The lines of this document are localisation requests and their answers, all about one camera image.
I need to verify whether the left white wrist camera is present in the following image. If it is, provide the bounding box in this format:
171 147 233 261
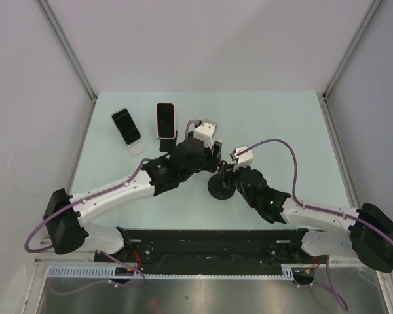
193 119 217 148

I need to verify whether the black round-base phone stand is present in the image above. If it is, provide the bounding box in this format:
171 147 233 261
208 161 236 200

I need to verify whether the pink phone on block stand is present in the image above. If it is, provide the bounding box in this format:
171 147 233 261
157 103 176 139

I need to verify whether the black phone on clear stand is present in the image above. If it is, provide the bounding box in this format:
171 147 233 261
111 108 141 145

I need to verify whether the black block phone stand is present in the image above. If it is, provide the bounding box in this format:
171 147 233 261
159 131 178 152

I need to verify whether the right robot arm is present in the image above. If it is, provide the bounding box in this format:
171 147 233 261
208 163 393 273

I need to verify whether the pink case phone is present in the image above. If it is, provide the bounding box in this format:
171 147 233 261
212 141 223 165

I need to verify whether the clear acrylic phone stand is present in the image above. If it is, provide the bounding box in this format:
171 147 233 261
127 139 146 156

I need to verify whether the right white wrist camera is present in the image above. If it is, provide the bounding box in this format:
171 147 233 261
231 146 253 171

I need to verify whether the white slotted cable duct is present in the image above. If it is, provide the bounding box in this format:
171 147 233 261
47 265 302 281

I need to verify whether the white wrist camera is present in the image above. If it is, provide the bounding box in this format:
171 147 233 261
231 146 253 171
193 119 217 148

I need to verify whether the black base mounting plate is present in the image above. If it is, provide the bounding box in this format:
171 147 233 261
112 229 314 276

